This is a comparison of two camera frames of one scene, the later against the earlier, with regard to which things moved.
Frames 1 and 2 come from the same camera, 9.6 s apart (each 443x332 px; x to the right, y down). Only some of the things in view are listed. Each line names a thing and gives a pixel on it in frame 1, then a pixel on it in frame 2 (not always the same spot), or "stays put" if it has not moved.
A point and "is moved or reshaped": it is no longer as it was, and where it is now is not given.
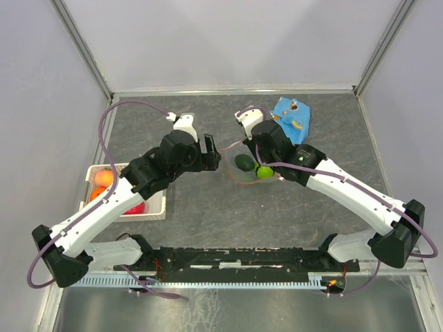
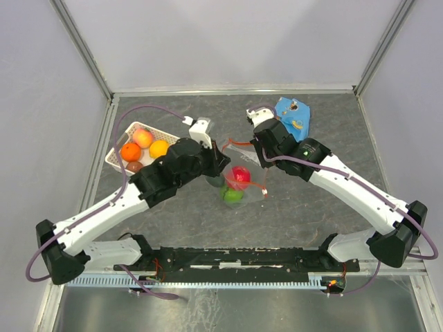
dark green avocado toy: x=244 y=162 to x=217 y=182
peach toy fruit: x=104 y=178 to x=143 y=137
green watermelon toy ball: x=263 y=171 to x=232 y=196
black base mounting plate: x=239 y=265 stays put
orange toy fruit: x=95 y=191 to x=130 y=151
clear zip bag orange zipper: x=230 y=153 is moved or reshaped
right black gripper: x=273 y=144 stays put
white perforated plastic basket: x=156 y=205 to x=140 y=146
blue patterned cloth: x=293 y=117 stays put
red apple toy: x=138 y=209 is moved or reshaped
